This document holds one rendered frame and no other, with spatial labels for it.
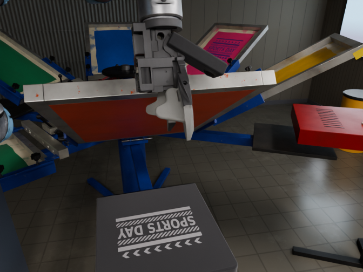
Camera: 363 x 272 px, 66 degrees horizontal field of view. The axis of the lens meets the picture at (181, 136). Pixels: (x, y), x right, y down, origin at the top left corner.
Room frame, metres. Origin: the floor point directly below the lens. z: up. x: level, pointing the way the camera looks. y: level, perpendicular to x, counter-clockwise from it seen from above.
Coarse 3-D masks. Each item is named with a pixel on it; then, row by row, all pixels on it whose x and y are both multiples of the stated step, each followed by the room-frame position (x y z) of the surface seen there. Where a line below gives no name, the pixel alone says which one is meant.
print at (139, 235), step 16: (176, 208) 0.92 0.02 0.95; (128, 224) 0.83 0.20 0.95; (144, 224) 0.83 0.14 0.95; (160, 224) 0.83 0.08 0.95; (176, 224) 0.83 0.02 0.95; (192, 224) 0.83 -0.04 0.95; (128, 240) 0.75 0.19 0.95; (144, 240) 0.75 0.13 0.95; (160, 240) 0.75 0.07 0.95; (176, 240) 0.75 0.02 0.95; (192, 240) 0.75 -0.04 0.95; (128, 256) 0.67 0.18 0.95
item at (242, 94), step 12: (192, 96) 0.69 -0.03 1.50; (204, 96) 0.71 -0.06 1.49; (216, 96) 0.73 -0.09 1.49; (228, 96) 0.74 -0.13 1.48; (240, 96) 0.76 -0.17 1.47; (204, 108) 0.85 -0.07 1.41; (216, 108) 0.88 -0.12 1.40; (156, 120) 0.92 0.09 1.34; (204, 120) 1.07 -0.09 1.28; (144, 132) 1.14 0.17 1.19; (156, 132) 1.19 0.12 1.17; (168, 132) 1.25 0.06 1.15
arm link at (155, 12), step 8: (144, 0) 0.50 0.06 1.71; (152, 0) 0.49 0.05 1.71; (160, 0) 0.50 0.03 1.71; (168, 0) 0.50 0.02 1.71; (176, 0) 0.51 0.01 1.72; (144, 8) 0.50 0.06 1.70; (152, 8) 0.49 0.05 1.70; (160, 8) 0.49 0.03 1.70; (168, 8) 0.49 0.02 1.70; (176, 8) 0.50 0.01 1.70; (144, 16) 0.50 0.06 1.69; (152, 16) 0.49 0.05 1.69; (160, 16) 0.49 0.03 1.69; (168, 16) 0.49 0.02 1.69; (176, 16) 0.50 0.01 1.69
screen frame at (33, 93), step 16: (96, 80) 0.61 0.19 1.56; (112, 80) 0.61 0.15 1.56; (128, 80) 0.62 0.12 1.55; (192, 80) 0.65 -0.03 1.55; (208, 80) 0.66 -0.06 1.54; (224, 80) 0.67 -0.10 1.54; (240, 80) 0.68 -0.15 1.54; (256, 80) 0.69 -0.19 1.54; (272, 80) 0.70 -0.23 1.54; (32, 96) 0.56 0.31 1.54; (48, 96) 0.57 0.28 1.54; (64, 96) 0.57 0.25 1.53; (80, 96) 0.58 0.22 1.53; (96, 96) 0.59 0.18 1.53; (112, 96) 0.60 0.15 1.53; (128, 96) 0.61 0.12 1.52; (144, 96) 0.63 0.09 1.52; (48, 112) 0.64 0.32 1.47; (224, 112) 0.96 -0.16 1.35; (64, 128) 0.84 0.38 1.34
